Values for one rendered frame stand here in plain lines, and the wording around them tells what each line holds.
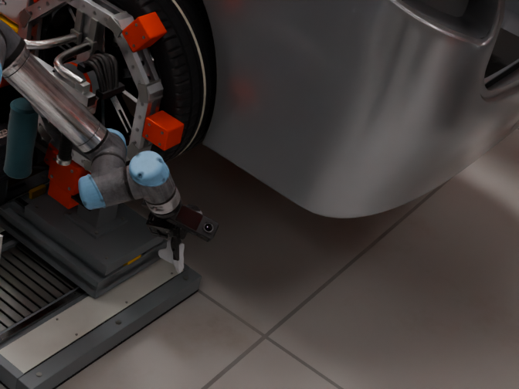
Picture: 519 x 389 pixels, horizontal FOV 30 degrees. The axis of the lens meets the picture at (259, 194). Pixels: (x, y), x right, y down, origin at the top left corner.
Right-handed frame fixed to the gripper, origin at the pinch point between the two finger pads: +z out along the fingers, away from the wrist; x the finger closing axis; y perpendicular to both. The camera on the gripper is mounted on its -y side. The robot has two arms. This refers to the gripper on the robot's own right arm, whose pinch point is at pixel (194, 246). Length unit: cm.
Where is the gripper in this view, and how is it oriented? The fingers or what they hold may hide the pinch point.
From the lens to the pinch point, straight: 230.9
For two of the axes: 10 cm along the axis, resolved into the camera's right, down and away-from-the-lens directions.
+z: 1.7, 5.2, 8.3
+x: -3.3, 8.3, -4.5
